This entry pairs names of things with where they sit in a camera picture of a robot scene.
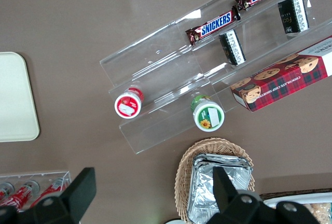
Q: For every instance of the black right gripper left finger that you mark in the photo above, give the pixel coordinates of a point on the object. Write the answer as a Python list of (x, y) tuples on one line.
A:
[(75, 195)]

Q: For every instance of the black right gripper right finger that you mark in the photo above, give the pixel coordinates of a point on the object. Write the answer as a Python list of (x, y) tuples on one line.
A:
[(228, 198)]

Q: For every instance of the foil wrapped sandwich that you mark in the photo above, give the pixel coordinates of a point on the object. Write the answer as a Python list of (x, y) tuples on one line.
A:
[(220, 157), (205, 190)]

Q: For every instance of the light wicker basket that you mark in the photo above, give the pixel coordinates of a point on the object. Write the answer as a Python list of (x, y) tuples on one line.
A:
[(185, 167)]

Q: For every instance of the dark wicker basket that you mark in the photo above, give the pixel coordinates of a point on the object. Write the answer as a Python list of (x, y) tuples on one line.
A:
[(295, 192)]

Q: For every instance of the beige plastic tray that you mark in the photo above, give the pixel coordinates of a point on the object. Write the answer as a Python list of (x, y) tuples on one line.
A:
[(14, 97)]

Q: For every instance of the clear acrylic bottle box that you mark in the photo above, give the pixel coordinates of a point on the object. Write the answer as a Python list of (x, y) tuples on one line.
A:
[(39, 176)]

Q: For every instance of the white food container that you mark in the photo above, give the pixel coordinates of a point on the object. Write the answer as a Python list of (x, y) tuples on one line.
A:
[(298, 198)]

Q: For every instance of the green lid yogurt cup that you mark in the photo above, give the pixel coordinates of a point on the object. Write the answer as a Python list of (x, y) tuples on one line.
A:
[(207, 113)]

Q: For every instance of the golden baked pastry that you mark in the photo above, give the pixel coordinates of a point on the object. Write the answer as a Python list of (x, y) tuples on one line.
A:
[(321, 212)]

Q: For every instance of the clear acrylic tiered stand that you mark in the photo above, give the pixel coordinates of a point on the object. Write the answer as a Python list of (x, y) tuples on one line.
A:
[(155, 130), (259, 40)]

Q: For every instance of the red lid yogurt cup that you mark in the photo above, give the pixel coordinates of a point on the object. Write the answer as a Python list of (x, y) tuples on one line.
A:
[(128, 103)]

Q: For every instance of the red tartan cookie box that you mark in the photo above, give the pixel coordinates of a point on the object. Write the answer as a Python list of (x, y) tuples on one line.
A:
[(285, 78)]

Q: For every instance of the small black snack packet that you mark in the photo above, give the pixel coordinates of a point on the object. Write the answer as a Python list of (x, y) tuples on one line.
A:
[(232, 49), (293, 15)]

